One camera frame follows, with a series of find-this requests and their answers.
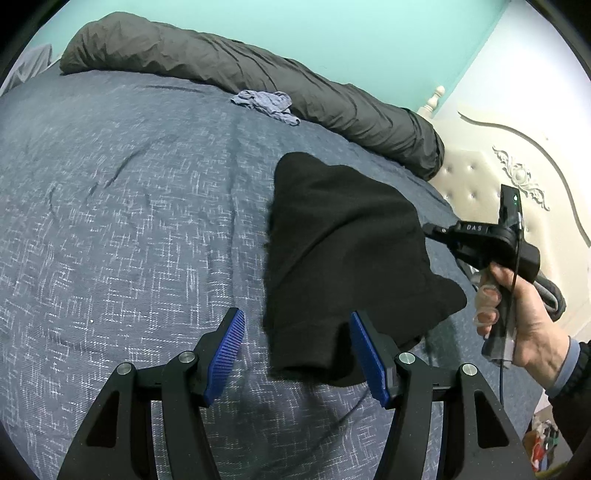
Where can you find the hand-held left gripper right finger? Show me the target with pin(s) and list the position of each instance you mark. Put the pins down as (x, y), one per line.
(369, 360)

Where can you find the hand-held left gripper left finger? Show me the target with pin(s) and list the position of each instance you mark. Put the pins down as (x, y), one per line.
(226, 355)

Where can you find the light grey blanket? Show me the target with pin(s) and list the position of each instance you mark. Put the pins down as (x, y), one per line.
(27, 69)

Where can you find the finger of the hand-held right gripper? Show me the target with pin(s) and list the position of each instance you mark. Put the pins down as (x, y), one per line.
(436, 231)

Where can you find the cream tufted headboard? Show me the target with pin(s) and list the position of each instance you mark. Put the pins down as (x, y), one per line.
(485, 184)

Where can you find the colourful floor clutter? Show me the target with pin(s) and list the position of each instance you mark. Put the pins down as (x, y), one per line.
(545, 438)

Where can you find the rolled dark grey duvet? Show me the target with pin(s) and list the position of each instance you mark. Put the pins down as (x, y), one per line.
(231, 64)

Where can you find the black garment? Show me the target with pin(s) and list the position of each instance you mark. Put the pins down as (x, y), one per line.
(346, 254)

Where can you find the small blue-grey crumpled cloth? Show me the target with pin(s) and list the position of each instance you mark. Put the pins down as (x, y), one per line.
(268, 104)

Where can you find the person's right forearm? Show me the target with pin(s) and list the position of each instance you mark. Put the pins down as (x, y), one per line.
(572, 392)

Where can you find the blue patterned bed sheet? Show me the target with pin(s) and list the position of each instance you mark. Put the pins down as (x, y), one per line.
(115, 207)

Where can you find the grey folded garment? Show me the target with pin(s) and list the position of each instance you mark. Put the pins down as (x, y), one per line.
(551, 295)

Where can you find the white bed post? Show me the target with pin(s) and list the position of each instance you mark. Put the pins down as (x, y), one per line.
(434, 99)

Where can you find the person's right hand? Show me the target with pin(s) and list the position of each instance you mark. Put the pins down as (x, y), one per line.
(535, 332)

